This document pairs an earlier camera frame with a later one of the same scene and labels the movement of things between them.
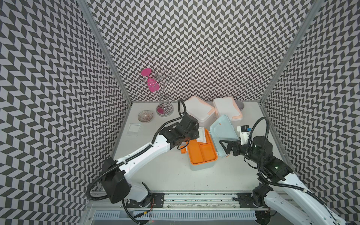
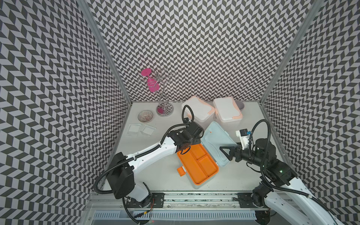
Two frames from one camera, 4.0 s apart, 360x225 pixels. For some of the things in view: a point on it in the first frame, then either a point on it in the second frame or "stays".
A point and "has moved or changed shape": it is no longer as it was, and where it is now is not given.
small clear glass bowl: (145, 116) stays
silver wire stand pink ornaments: (155, 82) stays
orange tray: (200, 153) has moved or changed shape
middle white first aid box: (200, 111) stays
